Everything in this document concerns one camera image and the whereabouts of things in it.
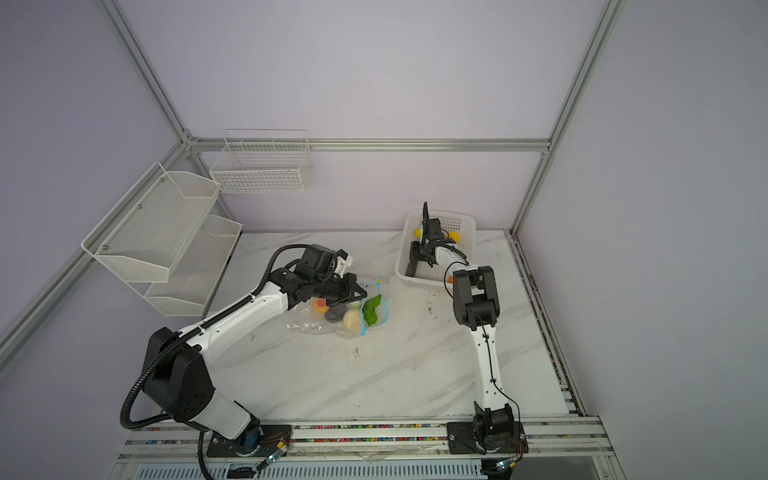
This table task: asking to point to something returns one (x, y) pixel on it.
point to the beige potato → (351, 319)
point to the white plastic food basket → (459, 230)
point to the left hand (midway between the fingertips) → (365, 295)
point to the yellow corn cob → (417, 233)
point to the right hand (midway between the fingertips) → (414, 249)
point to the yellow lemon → (454, 235)
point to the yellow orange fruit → (320, 305)
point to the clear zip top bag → (305, 318)
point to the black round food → (336, 313)
